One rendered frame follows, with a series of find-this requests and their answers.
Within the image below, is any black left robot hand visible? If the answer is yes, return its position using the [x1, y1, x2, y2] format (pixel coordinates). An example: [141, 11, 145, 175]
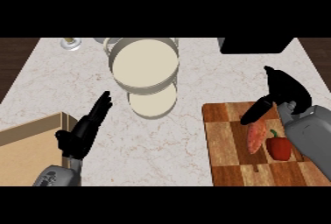
[55, 90, 114, 160]

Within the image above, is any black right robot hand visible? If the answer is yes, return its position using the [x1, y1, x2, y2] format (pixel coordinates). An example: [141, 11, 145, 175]
[240, 66, 314, 126]

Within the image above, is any orange sweet potato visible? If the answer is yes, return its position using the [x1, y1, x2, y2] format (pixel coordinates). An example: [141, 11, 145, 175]
[246, 116, 270, 155]

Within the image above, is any checkered wooden cutting board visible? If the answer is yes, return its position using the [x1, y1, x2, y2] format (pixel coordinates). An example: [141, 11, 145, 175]
[202, 101, 331, 187]

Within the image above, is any black appliance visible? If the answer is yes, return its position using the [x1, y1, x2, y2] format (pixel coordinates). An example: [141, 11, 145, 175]
[218, 38, 296, 55]

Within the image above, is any red bell pepper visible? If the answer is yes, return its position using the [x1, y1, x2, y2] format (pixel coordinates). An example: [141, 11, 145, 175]
[265, 129, 295, 162]

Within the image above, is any clear glass bottle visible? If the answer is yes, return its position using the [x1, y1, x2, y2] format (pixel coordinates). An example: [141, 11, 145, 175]
[60, 38, 83, 52]

